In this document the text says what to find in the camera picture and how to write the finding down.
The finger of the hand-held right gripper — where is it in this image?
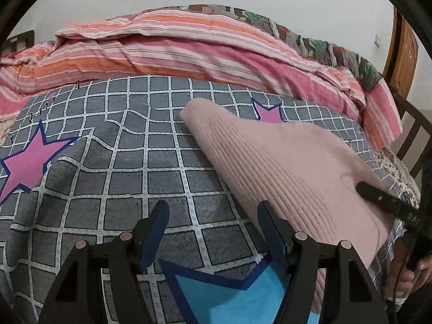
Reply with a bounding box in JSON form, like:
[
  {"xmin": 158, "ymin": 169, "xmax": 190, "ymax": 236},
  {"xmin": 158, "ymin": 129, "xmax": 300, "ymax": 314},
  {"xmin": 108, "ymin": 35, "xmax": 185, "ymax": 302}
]
[{"xmin": 356, "ymin": 181, "xmax": 404, "ymax": 215}]

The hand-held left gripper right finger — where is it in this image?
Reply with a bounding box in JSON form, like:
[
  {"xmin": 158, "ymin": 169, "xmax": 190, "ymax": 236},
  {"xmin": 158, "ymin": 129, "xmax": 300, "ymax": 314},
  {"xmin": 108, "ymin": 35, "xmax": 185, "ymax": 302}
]
[{"xmin": 257, "ymin": 200, "xmax": 389, "ymax": 324}]

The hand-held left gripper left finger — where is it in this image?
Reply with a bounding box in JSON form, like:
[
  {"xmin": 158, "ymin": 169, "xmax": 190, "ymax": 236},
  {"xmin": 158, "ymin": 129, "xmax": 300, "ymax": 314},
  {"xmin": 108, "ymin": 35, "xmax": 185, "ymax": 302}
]
[{"xmin": 37, "ymin": 200, "xmax": 170, "ymax": 324}]

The pink knit sweater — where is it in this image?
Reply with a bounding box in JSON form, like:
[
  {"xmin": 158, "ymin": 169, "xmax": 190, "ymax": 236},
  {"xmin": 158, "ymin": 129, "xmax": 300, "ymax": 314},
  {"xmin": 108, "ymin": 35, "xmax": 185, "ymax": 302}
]
[{"xmin": 179, "ymin": 98, "xmax": 409, "ymax": 314}]

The person's right hand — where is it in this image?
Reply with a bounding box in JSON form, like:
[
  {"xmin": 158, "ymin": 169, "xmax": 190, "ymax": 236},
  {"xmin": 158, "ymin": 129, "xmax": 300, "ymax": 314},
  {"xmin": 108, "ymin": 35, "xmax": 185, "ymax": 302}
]
[{"xmin": 386, "ymin": 234, "xmax": 432, "ymax": 299}]

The floral bed sheet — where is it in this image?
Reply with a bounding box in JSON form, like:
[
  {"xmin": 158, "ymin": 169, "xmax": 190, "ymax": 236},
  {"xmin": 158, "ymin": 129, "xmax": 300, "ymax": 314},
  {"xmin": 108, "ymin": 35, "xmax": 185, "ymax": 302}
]
[{"xmin": 371, "ymin": 147, "xmax": 422, "ymax": 210}]

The grey checked blanket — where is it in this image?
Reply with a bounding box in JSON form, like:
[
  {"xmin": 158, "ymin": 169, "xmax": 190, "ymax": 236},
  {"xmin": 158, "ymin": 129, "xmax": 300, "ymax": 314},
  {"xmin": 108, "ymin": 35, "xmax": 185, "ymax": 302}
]
[{"xmin": 0, "ymin": 74, "xmax": 406, "ymax": 324}]

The wooden chair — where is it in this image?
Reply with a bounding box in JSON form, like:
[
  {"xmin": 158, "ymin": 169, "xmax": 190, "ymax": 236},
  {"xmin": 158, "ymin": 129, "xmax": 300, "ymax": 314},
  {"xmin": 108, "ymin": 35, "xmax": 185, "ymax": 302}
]
[{"xmin": 388, "ymin": 86, "xmax": 432, "ymax": 179}]

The wooden door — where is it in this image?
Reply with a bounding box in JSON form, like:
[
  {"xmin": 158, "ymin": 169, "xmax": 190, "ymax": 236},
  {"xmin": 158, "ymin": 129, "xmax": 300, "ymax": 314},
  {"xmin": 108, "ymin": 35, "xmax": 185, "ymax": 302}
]
[{"xmin": 383, "ymin": 7, "xmax": 420, "ymax": 100}]

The pink striped quilt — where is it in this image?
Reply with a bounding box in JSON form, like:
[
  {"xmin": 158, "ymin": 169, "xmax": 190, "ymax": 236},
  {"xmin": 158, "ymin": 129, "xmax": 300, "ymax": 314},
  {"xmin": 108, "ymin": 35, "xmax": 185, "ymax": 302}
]
[{"xmin": 0, "ymin": 8, "xmax": 404, "ymax": 149}]

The dark wooden headboard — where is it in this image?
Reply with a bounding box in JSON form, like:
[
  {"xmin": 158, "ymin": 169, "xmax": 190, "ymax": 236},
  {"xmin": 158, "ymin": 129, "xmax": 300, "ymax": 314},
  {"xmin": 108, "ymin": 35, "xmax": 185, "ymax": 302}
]
[{"xmin": 0, "ymin": 30, "xmax": 36, "ymax": 56}]

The black cable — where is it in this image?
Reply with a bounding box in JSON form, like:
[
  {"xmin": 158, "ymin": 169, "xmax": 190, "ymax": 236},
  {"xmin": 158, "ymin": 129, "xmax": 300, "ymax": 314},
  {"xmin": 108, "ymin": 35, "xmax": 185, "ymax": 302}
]
[{"xmin": 385, "ymin": 260, "xmax": 407, "ymax": 324}]

